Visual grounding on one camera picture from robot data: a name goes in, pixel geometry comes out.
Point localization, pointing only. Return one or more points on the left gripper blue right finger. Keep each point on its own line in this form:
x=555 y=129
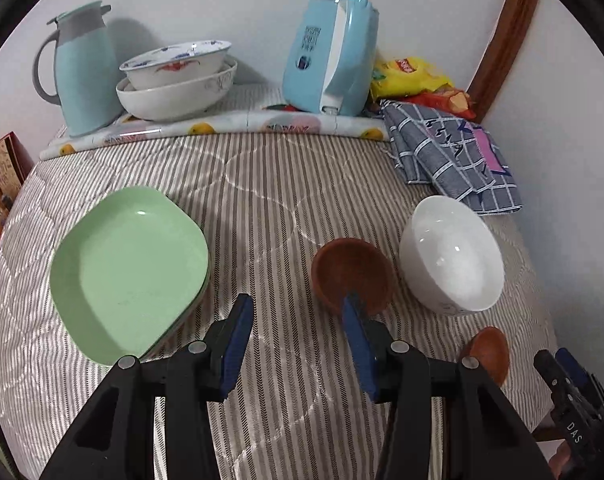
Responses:
x=368 y=341

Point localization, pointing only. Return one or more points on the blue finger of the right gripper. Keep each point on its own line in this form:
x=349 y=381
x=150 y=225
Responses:
x=586 y=382
x=554 y=376

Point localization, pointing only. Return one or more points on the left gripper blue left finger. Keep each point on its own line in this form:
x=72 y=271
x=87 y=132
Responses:
x=231 y=343

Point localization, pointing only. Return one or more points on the brown small bowl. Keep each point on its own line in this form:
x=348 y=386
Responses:
x=490 y=348
x=347 y=265

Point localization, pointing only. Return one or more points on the white ceramic bowl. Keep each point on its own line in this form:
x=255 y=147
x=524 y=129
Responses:
x=450 y=259

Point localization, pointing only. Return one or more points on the green plastic plate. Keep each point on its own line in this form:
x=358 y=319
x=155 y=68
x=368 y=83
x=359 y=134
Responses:
x=127 y=274

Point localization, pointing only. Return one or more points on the person's hand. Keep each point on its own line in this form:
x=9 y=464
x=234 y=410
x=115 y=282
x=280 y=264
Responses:
x=560 y=459

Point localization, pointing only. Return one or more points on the striped quilted table cover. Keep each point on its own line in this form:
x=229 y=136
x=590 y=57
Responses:
x=266 y=202

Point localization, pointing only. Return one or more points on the grey checkered cloth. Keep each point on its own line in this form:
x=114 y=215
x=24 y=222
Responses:
x=457 y=157

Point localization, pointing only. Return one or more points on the fruit print rolled mat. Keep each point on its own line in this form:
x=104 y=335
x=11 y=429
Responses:
x=237 y=121

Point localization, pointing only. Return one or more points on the large white porcelain bowl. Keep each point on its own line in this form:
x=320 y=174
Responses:
x=177 y=101

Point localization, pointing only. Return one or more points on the red snack bag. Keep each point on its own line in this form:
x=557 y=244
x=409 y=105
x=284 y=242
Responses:
x=448 y=100

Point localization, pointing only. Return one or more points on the yellow chips bag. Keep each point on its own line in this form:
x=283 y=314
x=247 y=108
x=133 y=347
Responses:
x=406 y=77

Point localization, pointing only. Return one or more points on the light blue electric kettle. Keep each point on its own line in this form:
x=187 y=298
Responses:
x=330 y=63

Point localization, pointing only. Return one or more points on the blue patterned porcelain bowl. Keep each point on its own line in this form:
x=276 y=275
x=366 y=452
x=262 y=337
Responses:
x=175 y=63

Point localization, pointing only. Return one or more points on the patterned gift box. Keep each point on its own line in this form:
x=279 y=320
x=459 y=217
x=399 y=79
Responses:
x=15 y=165

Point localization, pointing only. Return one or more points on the light blue thermos jug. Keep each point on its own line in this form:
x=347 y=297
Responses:
x=86 y=71

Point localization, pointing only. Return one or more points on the brown wooden door frame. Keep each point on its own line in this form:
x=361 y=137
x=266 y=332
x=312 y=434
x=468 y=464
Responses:
x=500 y=54

